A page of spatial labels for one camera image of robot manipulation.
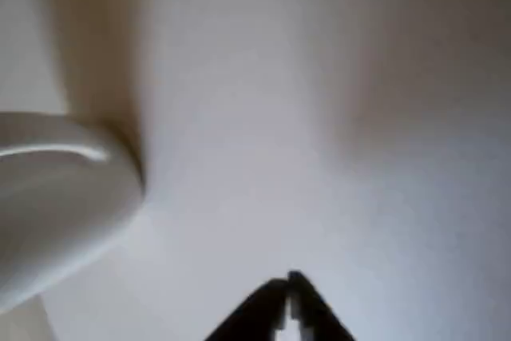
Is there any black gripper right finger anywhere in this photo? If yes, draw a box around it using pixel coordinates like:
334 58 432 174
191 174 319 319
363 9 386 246
287 270 357 341

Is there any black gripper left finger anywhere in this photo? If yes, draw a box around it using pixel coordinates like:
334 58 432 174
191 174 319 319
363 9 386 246
204 276 289 341

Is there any white ceramic mug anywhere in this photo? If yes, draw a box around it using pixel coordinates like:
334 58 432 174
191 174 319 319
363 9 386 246
0 111 147 314

